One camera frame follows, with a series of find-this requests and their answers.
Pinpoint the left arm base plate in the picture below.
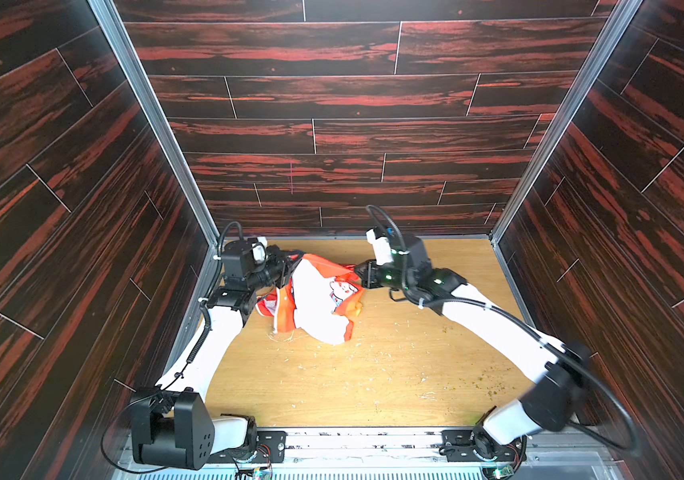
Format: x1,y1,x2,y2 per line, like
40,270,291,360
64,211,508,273
208,429,288,464

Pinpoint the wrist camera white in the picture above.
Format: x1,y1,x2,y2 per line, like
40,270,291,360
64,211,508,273
366,228,393,266
251,241,267,265

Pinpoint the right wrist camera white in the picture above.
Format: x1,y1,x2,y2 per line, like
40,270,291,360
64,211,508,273
366,228,393,266

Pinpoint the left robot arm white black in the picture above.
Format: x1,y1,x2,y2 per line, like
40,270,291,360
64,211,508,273
126,237,304,473

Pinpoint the colourful rainbow kids jacket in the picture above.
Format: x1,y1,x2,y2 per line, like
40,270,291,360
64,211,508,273
257,254,364,345

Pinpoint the aluminium front rail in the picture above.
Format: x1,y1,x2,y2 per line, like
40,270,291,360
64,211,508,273
111,427,626,479

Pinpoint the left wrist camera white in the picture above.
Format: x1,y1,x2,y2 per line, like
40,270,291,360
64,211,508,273
251,241,267,265

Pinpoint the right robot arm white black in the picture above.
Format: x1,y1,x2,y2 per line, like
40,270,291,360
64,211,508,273
355,227,641,461

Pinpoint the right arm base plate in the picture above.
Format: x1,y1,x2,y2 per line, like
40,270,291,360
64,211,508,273
439,429,528,464

